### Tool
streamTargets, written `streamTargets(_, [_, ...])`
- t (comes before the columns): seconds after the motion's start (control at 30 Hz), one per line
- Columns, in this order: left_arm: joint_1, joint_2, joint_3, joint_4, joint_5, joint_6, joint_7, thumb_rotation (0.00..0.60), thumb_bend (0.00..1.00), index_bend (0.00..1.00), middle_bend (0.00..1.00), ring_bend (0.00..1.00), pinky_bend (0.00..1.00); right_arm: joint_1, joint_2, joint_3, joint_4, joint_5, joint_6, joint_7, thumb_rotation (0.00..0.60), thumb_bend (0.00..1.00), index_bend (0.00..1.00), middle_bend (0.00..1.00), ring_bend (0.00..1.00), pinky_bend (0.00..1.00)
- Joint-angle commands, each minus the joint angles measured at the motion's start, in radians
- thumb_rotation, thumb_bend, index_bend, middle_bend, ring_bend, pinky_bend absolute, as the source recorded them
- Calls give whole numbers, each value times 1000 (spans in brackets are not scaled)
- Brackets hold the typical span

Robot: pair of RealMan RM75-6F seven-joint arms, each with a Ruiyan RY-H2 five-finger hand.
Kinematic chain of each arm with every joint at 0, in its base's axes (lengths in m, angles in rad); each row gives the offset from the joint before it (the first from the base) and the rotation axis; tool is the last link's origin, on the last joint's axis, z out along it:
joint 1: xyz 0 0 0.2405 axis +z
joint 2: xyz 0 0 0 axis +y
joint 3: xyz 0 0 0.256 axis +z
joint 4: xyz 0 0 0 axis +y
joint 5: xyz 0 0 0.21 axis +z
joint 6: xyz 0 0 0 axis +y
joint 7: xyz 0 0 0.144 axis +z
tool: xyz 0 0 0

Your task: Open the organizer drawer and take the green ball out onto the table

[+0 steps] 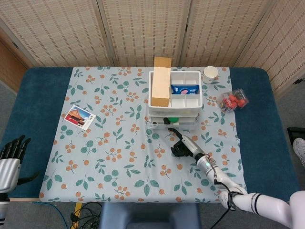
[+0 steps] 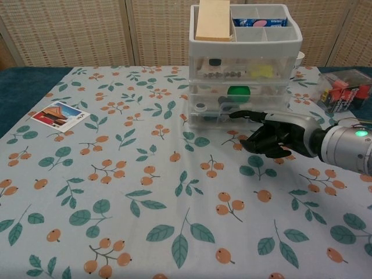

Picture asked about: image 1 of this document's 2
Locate woven folding screen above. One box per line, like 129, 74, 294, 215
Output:
0, 0, 305, 96

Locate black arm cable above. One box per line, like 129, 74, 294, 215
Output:
205, 155, 239, 229

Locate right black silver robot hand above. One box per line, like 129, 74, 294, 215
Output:
168, 127, 205, 160

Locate blue snack packet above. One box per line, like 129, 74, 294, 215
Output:
170, 83, 201, 96

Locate black floor cables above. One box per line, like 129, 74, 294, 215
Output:
70, 202, 103, 229

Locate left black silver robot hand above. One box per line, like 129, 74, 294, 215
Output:
0, 134, 40, 193

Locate white drawer organizer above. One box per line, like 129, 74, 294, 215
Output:
148, 70, 203, 132

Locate white paper cup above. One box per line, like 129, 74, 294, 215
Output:
202, 66, 221, 85

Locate tan wooden block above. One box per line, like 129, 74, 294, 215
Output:
150, 56, 173, 107

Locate blue floor cable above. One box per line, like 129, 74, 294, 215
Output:
30, 201, 69, 229

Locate floral leaf and berry tablecloth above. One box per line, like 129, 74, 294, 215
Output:
39, 66, 247, 204

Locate clear plastic drawer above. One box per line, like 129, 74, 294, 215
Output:
148, 115, 198, 132

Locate temple picture postcard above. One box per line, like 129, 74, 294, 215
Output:
64, 104, 97, 130

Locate clear box of red pieces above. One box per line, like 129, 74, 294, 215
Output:
217, 88, 251, 114

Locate black floor box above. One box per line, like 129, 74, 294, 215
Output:
286, 126, 305, 144

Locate white shoe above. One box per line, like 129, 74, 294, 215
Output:
292, 137, 305, 166

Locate blue padded robot base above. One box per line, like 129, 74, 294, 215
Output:
98, 202, 202, 229

